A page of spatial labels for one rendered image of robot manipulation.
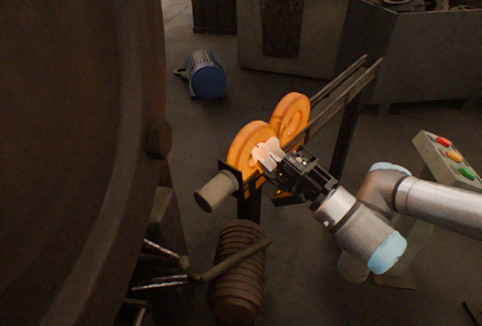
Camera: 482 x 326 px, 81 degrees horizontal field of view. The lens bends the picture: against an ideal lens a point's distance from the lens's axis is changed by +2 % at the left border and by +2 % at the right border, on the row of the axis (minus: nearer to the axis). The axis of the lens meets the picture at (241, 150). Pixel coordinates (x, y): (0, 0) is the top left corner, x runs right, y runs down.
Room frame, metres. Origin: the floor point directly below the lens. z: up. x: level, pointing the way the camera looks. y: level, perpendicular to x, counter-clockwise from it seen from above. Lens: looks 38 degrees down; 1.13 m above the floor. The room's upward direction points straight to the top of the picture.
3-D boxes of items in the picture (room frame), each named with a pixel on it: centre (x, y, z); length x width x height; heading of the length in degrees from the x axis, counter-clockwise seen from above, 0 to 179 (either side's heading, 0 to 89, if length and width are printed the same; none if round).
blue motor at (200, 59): (2.35, 0.32, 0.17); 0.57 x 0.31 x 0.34; 13
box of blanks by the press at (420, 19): (2.34, -1.39, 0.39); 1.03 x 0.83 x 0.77; 98
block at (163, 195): (0.30, 0.17, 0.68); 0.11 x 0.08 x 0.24; 83
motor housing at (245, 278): (0.38, 0.01, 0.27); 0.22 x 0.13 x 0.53; 173
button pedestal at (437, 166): (0.65, -0.63, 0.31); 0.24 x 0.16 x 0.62; 173
